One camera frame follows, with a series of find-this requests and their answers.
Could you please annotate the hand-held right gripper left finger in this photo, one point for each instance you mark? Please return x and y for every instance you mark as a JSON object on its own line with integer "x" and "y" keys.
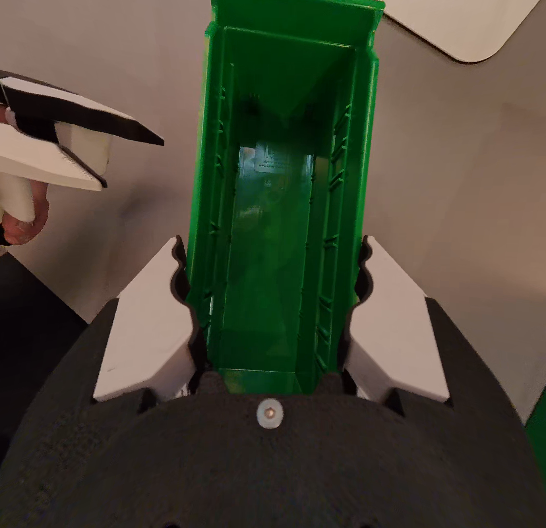
{"x": 145, "y": 340}

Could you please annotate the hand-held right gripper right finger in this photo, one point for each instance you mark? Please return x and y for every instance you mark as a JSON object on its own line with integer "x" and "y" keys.
{"x": 396, "y": 340}

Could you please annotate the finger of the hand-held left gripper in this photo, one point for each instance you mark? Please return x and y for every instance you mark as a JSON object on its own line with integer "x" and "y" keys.
{"x": 34, "y": 157}
{"x": 85, "y": 114}

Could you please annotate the person's left hand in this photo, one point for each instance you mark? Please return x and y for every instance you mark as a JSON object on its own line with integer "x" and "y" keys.
{"x": 30, "y": 231}

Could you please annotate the green plastic bin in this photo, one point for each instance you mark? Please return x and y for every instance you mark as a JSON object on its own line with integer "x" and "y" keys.
{"x": 273, "y": 259}
{"x": 537, "y": 425}

